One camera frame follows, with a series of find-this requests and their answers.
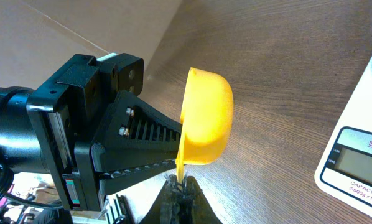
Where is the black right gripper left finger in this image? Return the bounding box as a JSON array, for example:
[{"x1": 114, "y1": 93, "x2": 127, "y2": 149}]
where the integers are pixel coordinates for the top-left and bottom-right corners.
[{"x1": 139, "y1": 174, "x2": 177, "y2": 224}]

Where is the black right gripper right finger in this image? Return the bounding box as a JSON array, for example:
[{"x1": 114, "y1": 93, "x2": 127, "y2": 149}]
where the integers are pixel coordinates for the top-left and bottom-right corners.
[{"x1": 181, "y1": 176, "x2": 222, "y2": 224}]

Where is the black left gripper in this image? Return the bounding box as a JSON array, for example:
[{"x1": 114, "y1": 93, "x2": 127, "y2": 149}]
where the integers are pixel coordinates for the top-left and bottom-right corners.
[{"x1": 26, "y1": 53, "x2": 182, "y2": 211}]

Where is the yellow plastic measuring scoop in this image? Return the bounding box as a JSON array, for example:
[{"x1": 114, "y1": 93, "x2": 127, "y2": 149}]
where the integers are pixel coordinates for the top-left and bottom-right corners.
[{"x1": 175, "y1": 67, "x2": 234, "y2": 184}]

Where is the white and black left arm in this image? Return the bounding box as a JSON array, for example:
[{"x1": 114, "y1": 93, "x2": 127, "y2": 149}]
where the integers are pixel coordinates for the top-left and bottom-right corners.
[{"x1": 0, "y1": 53, "x2": 182, "y2": 211}]

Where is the white digital kitchen scale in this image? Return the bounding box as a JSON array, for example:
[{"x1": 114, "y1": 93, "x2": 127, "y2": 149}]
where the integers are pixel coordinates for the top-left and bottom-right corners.
[{"x1": 314, "y1": 57, "x2": 372, "y2": 217}]

